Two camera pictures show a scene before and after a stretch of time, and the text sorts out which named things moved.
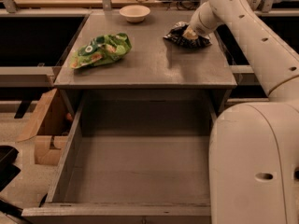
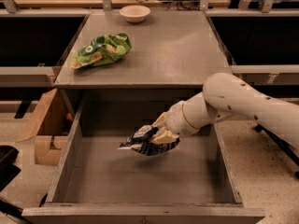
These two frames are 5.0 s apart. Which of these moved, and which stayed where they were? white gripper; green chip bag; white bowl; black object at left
Moved: white gripper
Stayed: green chip bag; black object at left; white bowl
